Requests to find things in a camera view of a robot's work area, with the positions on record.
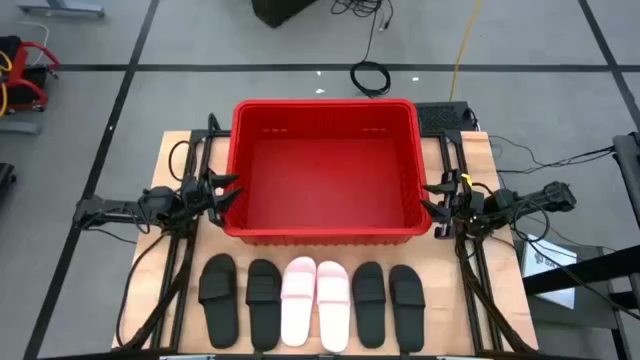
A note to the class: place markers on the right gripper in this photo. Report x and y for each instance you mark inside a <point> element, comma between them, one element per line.
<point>467,202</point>

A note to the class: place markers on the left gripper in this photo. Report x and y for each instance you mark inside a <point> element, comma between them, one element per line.
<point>195,197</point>

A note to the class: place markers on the black slide sandal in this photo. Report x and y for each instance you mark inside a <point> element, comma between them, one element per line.
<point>264,315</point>
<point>407,315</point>
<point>219,310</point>
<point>369,310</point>

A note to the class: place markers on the pink slide sandal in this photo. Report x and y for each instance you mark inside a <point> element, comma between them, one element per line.
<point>333,315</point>
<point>298,310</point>

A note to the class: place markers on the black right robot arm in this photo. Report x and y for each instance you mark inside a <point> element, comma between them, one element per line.
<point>535,197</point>

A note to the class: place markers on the red plastic bin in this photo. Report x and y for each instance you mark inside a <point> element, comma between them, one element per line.
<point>325,190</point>

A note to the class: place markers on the black perforated box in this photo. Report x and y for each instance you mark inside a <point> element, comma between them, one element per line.
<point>442,117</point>

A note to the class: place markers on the white printed box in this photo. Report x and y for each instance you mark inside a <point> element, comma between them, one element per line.
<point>550,270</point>

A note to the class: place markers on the black side table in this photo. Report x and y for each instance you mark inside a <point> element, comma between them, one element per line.
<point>590,270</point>

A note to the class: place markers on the grey metal base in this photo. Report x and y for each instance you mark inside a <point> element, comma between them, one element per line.
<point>60,7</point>
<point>17,127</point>

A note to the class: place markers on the red cart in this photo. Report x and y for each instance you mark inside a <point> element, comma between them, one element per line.
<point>20,75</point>

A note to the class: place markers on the dark grey post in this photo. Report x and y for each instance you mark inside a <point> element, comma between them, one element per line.
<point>627,170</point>

